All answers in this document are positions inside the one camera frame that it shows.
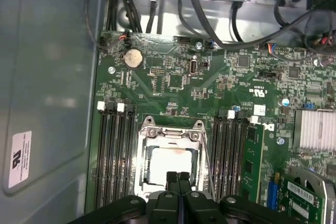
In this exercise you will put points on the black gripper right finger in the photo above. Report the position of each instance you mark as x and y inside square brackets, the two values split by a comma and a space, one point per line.
[199, 208]

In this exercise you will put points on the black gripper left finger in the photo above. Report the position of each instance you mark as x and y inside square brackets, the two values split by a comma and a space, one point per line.
[162, 208]

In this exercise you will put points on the silver CPU plate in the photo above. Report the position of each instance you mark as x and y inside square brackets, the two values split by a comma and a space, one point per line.
[170, 161]

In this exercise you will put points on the metal socket cover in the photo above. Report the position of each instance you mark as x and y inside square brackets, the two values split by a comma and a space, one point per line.
[142, 163]

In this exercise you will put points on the black RAM slot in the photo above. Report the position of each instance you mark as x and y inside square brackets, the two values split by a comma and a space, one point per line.
[110, 155]
[129, 155]
[120, 155]
[226, 155]
[216, 155]
[236, 155]
[101, 155]

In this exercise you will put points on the blue expansion slot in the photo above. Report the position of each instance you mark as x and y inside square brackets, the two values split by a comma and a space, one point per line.
[273, 195]

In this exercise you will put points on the CPU socket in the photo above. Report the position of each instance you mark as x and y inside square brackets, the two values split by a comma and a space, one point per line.
[157, 129]

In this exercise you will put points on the green RAM stick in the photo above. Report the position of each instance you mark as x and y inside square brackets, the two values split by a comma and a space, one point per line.
[252, 161]

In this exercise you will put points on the black graphics card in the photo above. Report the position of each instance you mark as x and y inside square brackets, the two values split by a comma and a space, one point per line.
[304, 200]

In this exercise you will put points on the silver board screw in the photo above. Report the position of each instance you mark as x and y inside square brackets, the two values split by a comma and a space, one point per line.
[198, 46]
[111, 70]
[280, 140]

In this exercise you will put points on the green motherboard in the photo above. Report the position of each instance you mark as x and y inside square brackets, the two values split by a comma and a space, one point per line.
[210, 82]

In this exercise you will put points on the small silver capacitor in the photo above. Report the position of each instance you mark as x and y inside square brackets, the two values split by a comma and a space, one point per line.
[285, 102]

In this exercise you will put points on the silver chipset heatsink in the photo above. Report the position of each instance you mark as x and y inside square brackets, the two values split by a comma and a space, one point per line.
[315, 129]

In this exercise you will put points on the silver USB port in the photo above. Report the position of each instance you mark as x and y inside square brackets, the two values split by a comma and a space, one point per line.
[194, 65]

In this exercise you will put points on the silver coin battery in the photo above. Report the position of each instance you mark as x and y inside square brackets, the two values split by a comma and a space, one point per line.
[133, 58]

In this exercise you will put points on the black open PC case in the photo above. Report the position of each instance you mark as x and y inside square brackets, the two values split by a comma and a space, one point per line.
[52, 77]

